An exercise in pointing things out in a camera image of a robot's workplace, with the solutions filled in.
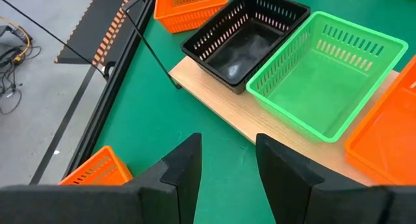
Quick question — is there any black plastic basket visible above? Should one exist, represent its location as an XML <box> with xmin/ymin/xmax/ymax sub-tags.
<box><xmin>180</xmin><ymin>0</ymin><xmax>311</xmax><ymax>95</ymax></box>

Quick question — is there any black table frame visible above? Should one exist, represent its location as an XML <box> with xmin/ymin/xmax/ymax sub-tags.
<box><xmin>61</xmin><ymin>0</ymin><xmax>159</xmax><ymax>186</ymax></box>

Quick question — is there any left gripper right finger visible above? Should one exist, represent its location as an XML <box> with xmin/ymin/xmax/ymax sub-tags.
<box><xmin>255</xmin><ymin>134</ymin><xmax>391</xmax><ymax>224</ymax></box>

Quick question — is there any green table mat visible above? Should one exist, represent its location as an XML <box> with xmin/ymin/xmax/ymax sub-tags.
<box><xmin>92</xmin><ymin>0</ymin><xmax>416</xmax><ymax>224</ymax></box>

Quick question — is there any green plastic basket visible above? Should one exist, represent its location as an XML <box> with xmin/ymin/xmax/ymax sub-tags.
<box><xmin>246</xmin><ymin>11</ymin><xmax>410</xmax><ymax>143</ymax></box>

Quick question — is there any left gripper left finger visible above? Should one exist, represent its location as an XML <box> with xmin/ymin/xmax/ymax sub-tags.
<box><xmin>125</xmin><ymin>132</ymin><xmax>203</xmax><ymax>224</ymax></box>

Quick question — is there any black hazard-striped floor mat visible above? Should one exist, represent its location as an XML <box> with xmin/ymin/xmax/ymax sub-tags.
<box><xmin>54</xmin><ymin>0</ymin><xmax>139</xmax><ymax>65</ymax></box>

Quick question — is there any yellow cord with plug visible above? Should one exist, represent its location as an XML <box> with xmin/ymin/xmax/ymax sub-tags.
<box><xmin>0</xmin><ymin>16</ymin><xmax>32</xmax><ymax>63</ymax></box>

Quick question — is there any orange plastic basket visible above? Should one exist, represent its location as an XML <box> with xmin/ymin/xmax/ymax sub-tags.
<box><xmin>344</xmin><ymin>55</ymin><xmax>416</xmax><ymax>186</ymax></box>
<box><xmin>153</xmin><ymin>0</ymin><xmax>229</xmax><ymax>34</ymax></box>
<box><xmin>57</xmin><ymin>145</ymin><xmax>134</xmax><ymax>186</ymax></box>

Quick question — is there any black floor cable bundle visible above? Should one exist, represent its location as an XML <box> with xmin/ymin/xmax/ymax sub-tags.
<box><xmin>0</xmin><ymin>24</ymin><xmax>42</xmax><ymax>116</ymax></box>

